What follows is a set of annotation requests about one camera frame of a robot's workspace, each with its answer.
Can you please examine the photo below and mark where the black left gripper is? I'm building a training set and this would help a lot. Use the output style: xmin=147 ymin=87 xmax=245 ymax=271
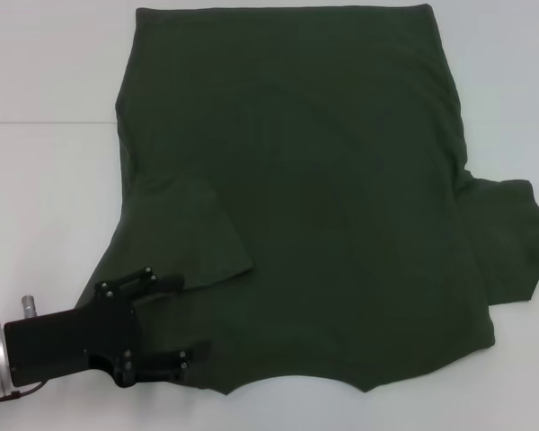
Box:
xmin=3 ymin=266 xmax=212 ymax=388

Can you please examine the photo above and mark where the dark green t-shirt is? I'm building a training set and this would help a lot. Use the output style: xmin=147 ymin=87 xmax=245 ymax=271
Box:
xmin=81 ymin=3 xmax=539 ymax=396

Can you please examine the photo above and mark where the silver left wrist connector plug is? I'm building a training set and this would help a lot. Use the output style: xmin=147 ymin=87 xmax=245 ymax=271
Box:
xmin=21 ymin=294 xmax=41 ymax=318

